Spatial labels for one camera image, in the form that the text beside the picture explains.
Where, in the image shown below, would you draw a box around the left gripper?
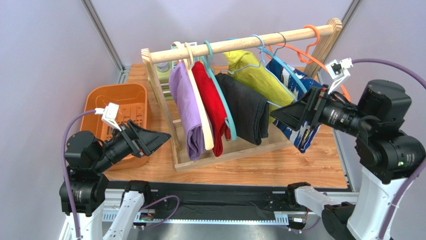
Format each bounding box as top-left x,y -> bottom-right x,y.
93,117 -> 172,171

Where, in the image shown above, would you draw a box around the purple trousers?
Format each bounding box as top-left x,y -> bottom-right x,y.
168,62 -> 206,161

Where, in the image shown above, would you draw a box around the beige wooden hanger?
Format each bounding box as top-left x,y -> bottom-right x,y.
171,41 -> 214,151

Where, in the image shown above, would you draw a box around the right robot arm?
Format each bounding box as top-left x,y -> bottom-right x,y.
270,79 -> 426,240

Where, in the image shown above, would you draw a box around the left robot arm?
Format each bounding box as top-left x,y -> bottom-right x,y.
59,120 -> 171,240

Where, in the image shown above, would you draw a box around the orange plastic hanger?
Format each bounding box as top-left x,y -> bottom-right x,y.
266,24 -> 352,102

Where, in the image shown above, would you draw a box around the blue plastic hanger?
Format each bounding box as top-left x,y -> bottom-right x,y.
259,47 -> 307,94

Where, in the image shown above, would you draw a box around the teal plastic hanger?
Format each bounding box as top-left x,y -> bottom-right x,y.
199,40 -> 238,141

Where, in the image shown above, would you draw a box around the blue patterned garment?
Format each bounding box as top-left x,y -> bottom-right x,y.
265,58 -> 324,154

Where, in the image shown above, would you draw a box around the orange plastic basket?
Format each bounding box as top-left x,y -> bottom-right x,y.
79,82 -> 151,171

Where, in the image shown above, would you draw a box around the black garment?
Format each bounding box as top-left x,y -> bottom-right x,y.
215,73 -> 270,146

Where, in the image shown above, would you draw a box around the green box with jar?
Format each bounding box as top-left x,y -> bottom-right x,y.
154,61 -> 174,101

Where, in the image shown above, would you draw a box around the yellow-green garment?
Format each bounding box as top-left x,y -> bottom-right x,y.
223,50 -> 293,112

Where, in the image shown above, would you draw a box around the wooden clothes rack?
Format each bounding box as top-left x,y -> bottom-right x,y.
140,18 -> 343,172

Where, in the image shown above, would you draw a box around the red garment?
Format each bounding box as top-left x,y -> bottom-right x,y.
191,61 -> 230,157

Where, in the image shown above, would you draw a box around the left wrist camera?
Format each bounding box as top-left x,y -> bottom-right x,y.
94,102 -> 122,132

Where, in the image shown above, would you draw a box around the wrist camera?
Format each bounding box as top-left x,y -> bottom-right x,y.
324,57 -> 353,94
94,102 -> 122,132

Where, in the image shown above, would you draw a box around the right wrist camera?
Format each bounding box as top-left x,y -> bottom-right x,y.
324,57 -> 353,94

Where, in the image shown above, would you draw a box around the light blue wire hanger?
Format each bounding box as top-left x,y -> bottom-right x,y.
220,34 -> 297,102

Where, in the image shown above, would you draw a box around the black wire hanger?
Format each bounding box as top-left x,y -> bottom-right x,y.
272,31 -> 288,57

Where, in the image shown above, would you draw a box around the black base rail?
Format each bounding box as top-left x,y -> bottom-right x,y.
130,182 -> 328,233

